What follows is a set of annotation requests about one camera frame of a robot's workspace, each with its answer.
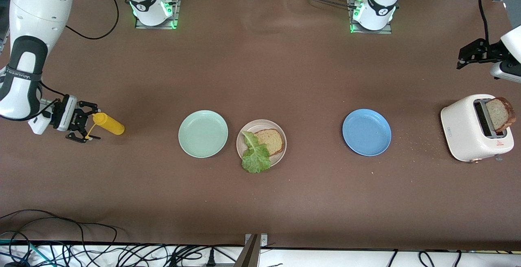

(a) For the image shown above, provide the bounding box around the yellow mustard squeeze bottle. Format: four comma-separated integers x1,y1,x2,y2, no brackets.
85,112,125,140

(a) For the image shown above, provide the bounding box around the green lettuce leaf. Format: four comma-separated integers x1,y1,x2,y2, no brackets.
241,131,271,174

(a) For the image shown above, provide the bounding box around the brown bread slice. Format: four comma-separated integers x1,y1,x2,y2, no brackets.
486,97,517,133
254,129,285,156

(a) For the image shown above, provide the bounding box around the mint green plate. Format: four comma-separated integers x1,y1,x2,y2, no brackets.
178,110,229,158

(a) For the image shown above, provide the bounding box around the blue plate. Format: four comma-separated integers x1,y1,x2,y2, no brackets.
342,109,392,157

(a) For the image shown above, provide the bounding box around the beige plate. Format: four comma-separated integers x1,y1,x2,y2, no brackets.
236,119,287,169

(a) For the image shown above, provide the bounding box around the white toaster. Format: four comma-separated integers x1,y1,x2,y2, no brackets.
440,94,514,163

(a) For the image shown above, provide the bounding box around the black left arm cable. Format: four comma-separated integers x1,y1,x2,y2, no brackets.
478,0,489,42

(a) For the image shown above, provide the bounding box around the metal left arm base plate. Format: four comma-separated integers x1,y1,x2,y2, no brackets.
348,0,393,35

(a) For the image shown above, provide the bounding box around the black looping cable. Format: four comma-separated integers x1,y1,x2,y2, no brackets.
0,209,118,255

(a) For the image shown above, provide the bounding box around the teal cable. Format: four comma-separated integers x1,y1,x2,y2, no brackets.
0,239,45,261

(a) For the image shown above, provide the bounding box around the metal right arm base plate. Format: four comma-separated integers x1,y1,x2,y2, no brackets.
135,0,182,29

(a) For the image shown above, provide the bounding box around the dark grey metal post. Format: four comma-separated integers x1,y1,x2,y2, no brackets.
234,234,261,267

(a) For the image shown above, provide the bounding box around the grey metal table bracket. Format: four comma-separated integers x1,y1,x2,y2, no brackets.
245,234,268,247

